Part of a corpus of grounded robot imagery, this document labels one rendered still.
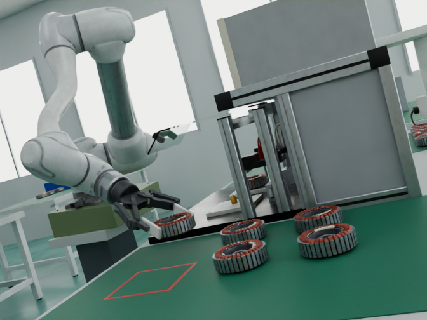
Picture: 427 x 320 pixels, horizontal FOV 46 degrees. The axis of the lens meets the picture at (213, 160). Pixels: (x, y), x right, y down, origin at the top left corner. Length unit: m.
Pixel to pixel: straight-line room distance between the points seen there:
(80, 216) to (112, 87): 0.55
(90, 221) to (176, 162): 4.80
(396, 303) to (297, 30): 0.85
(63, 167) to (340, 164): 0.70
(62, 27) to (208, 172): 5.09
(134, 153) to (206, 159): 4.59
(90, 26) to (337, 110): 0.90
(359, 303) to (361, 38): 0.79
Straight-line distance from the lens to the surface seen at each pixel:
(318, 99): 1.28
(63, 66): 1.70
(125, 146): 2.09
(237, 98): 1.31
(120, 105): 1.98
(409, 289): 0.78
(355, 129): 1.28
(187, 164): 6.78
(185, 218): 1.25
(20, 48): 8.02
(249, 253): 1.00
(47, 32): 1.79
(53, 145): 1.34
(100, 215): 2.05
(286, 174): 1.74
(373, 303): 0.75
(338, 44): 1.38
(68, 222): 2.17
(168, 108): 6.79
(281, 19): 1.40
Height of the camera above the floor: 1.05
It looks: 4 degrees down
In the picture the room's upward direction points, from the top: 15 degrees counter-clockwise
